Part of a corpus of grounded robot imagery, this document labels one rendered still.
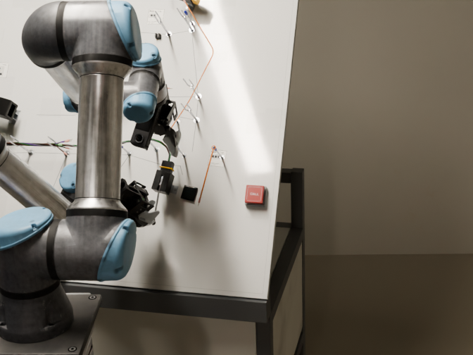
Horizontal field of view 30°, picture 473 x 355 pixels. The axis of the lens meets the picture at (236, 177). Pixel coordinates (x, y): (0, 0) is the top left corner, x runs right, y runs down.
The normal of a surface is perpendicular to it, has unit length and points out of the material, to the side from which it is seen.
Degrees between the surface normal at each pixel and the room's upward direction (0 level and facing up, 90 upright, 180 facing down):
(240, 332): 90
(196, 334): 90
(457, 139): 90
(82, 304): 0
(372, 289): 0
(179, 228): 53
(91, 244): 61
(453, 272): 0
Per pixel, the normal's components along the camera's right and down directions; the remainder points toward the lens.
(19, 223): -0.16, -0.92
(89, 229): -0.02, -0.12
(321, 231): -0.04, 0.38
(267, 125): -0.20, -0.26
